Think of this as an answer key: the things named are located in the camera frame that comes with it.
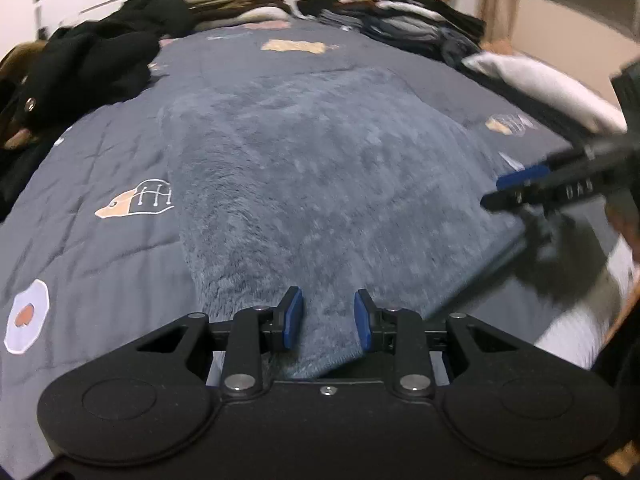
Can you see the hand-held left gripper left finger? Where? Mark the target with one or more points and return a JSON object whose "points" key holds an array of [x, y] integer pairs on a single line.
{"points": [[292, 320]]}

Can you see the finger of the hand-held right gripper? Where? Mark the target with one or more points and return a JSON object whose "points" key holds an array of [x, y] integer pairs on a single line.
{"points": [[522, 177], [545, 197]]}

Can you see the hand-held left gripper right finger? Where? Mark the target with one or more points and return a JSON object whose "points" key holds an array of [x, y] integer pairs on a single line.
{"points": [[364, 322]]}

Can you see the grey fleece garment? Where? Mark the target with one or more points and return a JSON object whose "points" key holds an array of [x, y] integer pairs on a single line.
{"points": [[325, 185]]}

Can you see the stack of folded clothes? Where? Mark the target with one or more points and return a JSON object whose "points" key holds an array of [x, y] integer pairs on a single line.
{"points": [[400, 30]]}

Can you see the person's right hand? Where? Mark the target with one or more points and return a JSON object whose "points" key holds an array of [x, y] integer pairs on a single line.
{"points": [[627, 225]]}

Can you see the white folded garment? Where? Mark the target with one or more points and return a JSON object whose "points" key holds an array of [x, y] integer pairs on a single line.
{"points": [[550, 85]]}

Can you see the woven straw cushion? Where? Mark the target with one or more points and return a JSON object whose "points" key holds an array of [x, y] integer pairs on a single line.
{"points": [[500, 46]]}

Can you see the dark grey printed quilt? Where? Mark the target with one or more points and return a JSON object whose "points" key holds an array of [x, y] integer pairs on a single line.
{"points": [[100, 160]]}

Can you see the white pillow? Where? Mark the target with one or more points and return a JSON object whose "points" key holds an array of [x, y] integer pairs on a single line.
{"points": [[262, 14]]}

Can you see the brown folded quilt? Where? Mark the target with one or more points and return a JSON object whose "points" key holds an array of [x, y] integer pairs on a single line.
{"points": [[235, 2]]}

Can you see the black jacket brown fleece lining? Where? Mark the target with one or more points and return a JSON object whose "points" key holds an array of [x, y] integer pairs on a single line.
{"points": [[100, 60]]}

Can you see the black puffer coat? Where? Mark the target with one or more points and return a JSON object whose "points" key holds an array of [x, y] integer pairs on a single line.
{"points": [[160, 10]]}

